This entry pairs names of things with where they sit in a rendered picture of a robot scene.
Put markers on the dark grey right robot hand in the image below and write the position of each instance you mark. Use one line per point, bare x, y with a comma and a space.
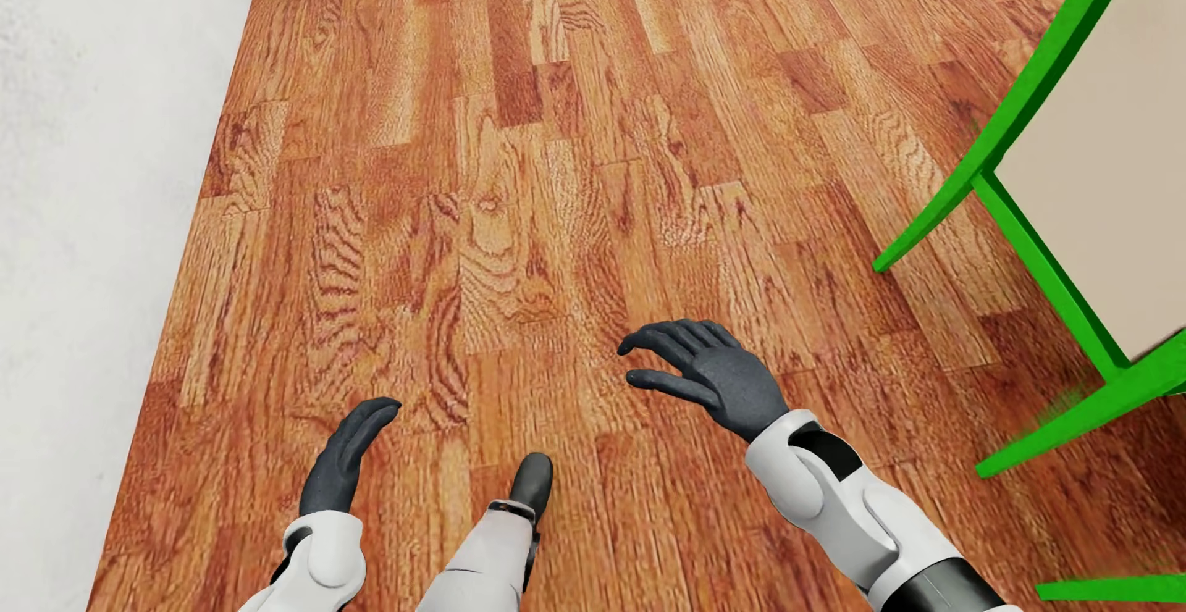
727, 378

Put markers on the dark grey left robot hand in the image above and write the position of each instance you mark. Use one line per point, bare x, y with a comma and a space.
341, 466

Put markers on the white robot leg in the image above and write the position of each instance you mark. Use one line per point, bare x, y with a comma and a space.
485, 564

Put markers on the dark grey robot foot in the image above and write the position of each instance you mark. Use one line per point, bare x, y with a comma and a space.
532, 484

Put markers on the green frame table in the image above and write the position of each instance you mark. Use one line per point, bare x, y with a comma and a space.
1093, 186

